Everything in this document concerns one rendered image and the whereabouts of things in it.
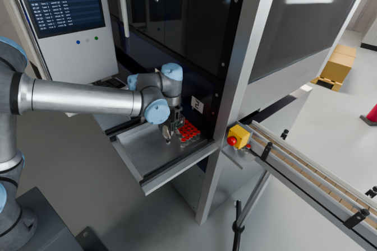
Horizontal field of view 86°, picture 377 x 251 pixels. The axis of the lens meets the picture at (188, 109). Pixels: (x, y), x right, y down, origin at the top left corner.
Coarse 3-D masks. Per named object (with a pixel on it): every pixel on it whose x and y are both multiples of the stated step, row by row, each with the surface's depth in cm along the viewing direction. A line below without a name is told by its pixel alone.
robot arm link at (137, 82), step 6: (156, 72) 70; (132, 78) 66; (138, 78) 67; (144, 78) 66; (150, 78) 67; (156, 78) 68; (132, 84) 66; (138, 84) 66; (144, 84) 64; (150, 84) 64; (156, 84) 66; (162, 84) 69; (138, 90) 64; (162, 90) 71
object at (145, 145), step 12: (132, 132) 98; (144, 132) 100; (156, 132) 101; (168, 132) 102; (120, 144) 91; (132, 144) 94; (144, 144) 94; (156, 144) 95; (168, 144) 96; (180, 144) 96; (192, 144) 97; (132, 156) 88; (144, 156) 89; (156, 156) 89; (168, 156) 90; (180, 156) 88; (144, 168) 84; (156, 168) 81
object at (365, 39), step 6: (372, 18) 547; (372, 24) 482; (366, 30) 529; (372, 30) 487; (366, 36) 498; (372, 36) 492; (366, 42) 503; (372, 42) 496; (366, 48) 511; (372, 48) 505
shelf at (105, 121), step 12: (96, 120) 105; (108, 120) 105; (120, 120) 106; (192, 120) 111; (204, 120) 111; (120, 132) 99; (204, 132) 104; (120, 156) 89; (192, 156) 91; (204, 156) 93; (132, 168) 84; (180, 168) 86; (156, 180) 80; (168, 180) 82; (144, 192) 76
